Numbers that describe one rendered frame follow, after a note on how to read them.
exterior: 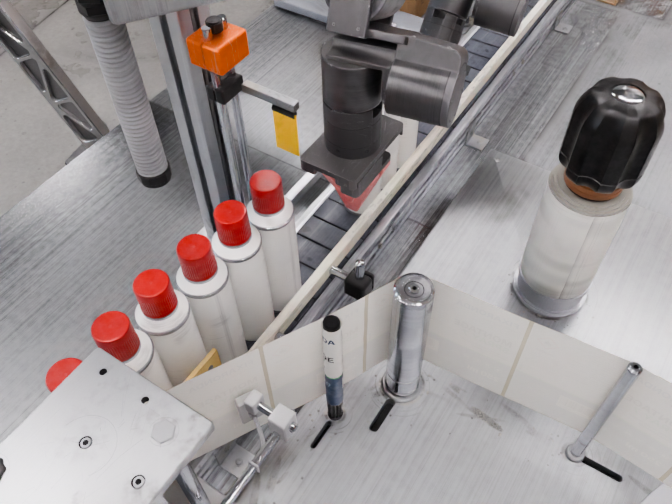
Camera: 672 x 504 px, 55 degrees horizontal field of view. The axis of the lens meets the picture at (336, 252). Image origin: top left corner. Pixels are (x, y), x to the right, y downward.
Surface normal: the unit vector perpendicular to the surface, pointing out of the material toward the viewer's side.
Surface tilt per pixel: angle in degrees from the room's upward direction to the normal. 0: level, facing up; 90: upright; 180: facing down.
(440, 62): 63
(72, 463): 0
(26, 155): 0
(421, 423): 0
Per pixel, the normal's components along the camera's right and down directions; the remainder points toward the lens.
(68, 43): -0.02, -0.62
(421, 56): -0.35, 0.36
